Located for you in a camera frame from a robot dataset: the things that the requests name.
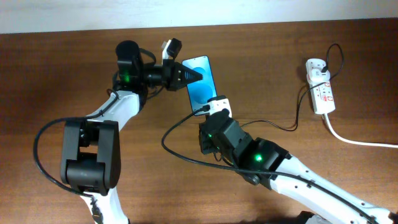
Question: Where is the blue Galaxy smartphone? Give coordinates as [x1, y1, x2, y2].
[182, 55, 218, 112]

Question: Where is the black USB charging cable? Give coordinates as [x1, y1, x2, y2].
[239, 43, 345, 133]

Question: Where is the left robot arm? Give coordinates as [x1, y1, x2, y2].
[60, 38, 202, 223]

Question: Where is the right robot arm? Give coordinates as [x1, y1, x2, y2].
[199, 110, 397, 223]

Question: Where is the white USB charger adapter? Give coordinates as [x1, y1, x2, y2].
[307, 69, 330, 87]

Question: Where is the white power strip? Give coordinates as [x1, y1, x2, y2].
[305, 58, 335, 115]

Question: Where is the white power strip cord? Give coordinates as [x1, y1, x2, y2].
[322, 113, 398, 149]

